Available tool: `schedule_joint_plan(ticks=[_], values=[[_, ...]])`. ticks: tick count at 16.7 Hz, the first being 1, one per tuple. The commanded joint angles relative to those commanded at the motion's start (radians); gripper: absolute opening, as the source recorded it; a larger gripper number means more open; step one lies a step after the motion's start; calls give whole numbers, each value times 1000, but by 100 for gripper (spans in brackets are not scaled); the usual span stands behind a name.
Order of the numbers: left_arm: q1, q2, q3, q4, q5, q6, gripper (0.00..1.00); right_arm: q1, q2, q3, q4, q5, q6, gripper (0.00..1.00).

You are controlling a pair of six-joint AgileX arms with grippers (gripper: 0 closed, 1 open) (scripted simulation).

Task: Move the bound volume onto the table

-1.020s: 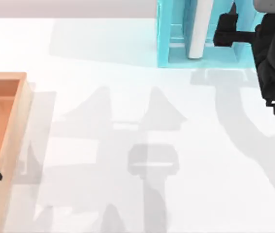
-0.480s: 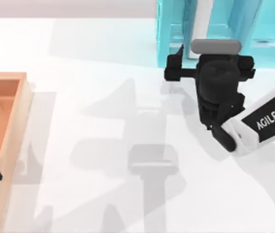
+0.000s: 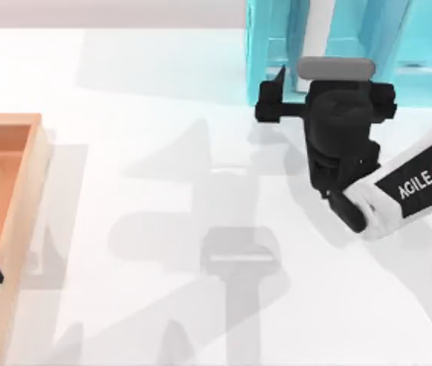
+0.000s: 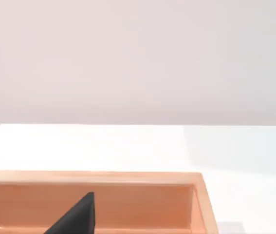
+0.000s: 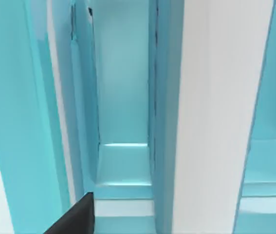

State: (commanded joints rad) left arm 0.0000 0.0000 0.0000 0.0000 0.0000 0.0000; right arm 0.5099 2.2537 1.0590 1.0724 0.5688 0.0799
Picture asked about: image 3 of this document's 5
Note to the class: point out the shallow salmon-coloured box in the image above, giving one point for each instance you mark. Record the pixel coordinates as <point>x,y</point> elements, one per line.
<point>13,228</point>

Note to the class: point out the light blue rack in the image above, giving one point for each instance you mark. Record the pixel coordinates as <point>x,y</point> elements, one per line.
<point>255,57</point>

